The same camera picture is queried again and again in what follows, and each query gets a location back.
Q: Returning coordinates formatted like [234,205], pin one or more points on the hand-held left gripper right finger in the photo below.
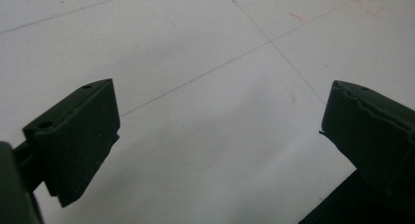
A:
[368,136]

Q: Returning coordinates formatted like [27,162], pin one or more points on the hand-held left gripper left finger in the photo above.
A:
[76,142]

